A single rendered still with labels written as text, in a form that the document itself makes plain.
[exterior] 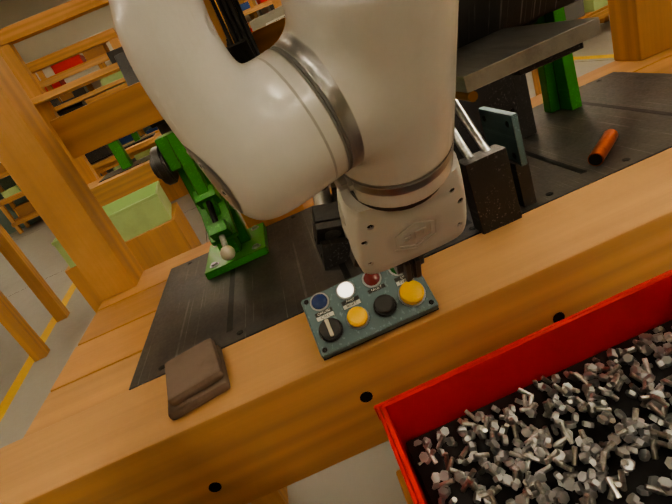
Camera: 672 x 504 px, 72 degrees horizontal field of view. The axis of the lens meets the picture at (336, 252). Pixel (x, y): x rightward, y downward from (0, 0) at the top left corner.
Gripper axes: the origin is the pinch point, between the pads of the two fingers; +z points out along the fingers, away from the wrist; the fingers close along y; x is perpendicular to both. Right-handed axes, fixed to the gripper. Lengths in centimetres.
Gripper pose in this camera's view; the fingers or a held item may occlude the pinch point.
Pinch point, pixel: (407, 259)
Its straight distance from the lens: 47.7
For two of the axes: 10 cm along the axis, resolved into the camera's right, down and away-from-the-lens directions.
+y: 9.1, -4.1, 0.1
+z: 2.0, 4.6, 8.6
